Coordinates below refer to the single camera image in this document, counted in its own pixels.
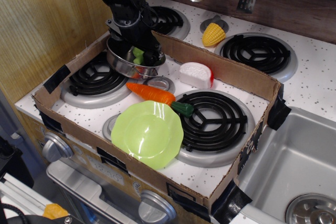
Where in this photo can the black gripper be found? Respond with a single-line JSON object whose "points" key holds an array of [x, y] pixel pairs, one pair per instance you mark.
{"points": [[136, 28]]}

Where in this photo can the light green toy broccoli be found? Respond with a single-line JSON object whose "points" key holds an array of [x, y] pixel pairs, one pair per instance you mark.
{"points": [[138, 56]]}

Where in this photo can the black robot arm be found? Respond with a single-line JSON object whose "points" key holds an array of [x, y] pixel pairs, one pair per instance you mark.
{"points": [[128, 5]]}

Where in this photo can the small steel pan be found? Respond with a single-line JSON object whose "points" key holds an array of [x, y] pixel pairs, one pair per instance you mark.
{"points": [[116, 50]]}

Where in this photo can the back left black burner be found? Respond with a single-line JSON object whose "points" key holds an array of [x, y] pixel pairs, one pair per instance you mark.
{"points": [[170, 22]]}

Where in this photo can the black burner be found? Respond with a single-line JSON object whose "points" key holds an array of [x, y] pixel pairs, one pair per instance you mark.
{"points": [[263, 52], [217, 130], [170, 22], [95, 85]]}

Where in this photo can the front left black burner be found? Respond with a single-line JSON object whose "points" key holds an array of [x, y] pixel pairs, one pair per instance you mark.
{"points": [[95, 85]]}

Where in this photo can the white red toy cheese wedge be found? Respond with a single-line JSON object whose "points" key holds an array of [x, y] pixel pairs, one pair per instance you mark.
{"points": [[196, 74]]}

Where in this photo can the orange toy carrot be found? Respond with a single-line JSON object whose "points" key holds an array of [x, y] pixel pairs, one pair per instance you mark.
{"points": [[149, 93]]}

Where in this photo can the yellow toy corn cob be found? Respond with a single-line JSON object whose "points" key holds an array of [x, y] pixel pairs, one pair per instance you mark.
{"points": [[213, 35]]}

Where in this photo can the light green plastic plate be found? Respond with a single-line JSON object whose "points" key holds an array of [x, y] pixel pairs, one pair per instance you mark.
{"points": [[149, 131]]}

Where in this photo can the front right black burner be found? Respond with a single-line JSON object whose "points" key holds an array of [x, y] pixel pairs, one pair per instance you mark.
{"points": [[217, 130]]}

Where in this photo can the left silver stove knob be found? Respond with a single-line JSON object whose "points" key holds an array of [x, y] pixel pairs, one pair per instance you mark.
{"points": [[55, 148]]}

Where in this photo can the silver stove knob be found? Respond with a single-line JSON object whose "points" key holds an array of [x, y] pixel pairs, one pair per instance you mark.
{"points": [[155, 209], [55, 148]]}

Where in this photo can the back right black burner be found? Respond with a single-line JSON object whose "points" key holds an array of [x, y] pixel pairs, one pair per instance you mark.
{"points": [[263, 52]]}

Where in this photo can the brown cardboard fence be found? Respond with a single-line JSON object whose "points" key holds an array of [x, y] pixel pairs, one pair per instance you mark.
{"points": [[245, 78]]}

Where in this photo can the right silver stove knob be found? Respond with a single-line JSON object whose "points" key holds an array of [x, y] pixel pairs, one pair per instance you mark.
{"points": [[155, 209]]}

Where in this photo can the orange yellow object bottom left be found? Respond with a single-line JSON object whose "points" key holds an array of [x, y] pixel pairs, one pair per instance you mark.
{"points": [[54, 211]]}

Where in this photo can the grey plastic sink basin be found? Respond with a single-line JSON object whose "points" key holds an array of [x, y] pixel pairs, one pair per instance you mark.
{"points": [[298, 158]]}

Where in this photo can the metal sink drain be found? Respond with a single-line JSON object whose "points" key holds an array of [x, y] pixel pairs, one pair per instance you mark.
{"points": [[310, 208]]}

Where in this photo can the silver oven door handle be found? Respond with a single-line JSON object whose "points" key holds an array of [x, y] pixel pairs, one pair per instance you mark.
{"points": [[85, 190]]}

